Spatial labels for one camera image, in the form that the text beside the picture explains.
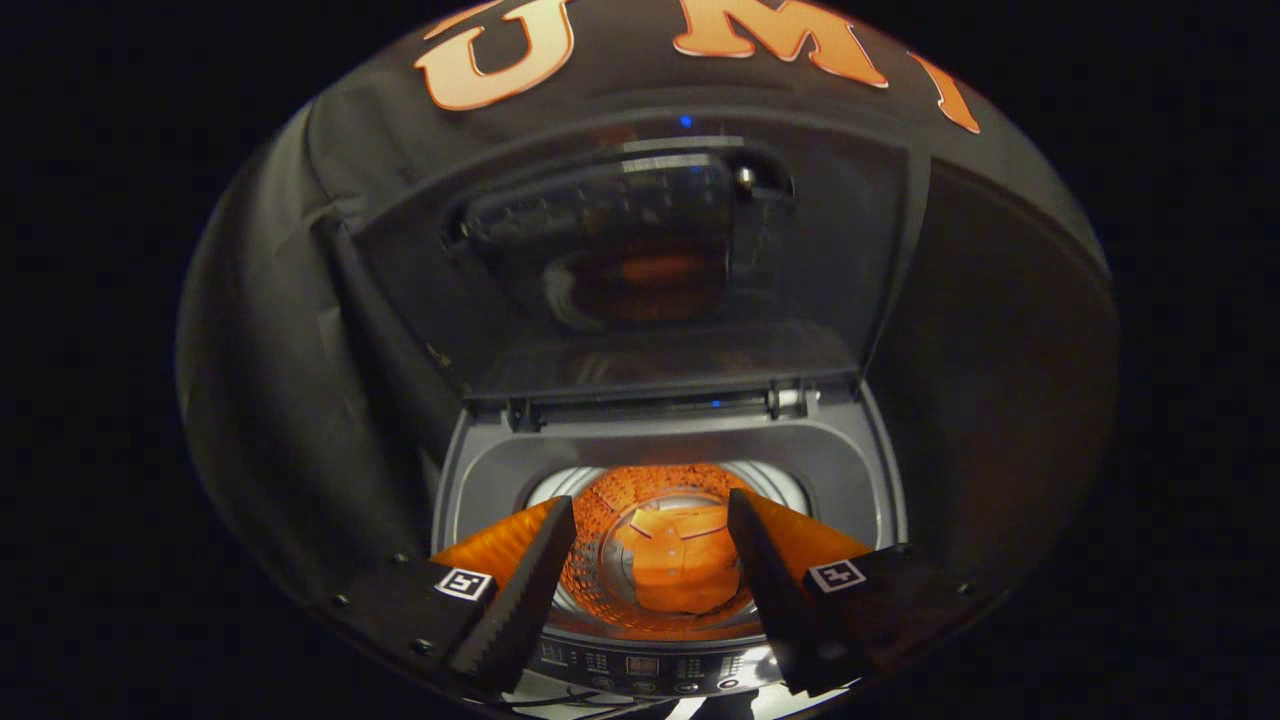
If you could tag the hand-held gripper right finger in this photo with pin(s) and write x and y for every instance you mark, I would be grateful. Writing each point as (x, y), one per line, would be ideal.
(768, 590)

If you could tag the grey washing machine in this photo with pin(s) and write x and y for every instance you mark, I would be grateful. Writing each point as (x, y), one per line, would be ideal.
(850, 470)

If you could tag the dark glass washing machine lid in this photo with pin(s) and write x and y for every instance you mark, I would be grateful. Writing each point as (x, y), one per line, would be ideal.
(800, 250)

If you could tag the yellow polo shirt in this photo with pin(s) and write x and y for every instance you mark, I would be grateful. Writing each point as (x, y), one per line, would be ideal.
(680, 560)

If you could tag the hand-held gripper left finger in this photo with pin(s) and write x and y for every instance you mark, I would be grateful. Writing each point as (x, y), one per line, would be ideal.
(535, 590)

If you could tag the black backdrop cloth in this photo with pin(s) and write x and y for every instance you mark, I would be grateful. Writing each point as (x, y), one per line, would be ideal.
(1000, 350)

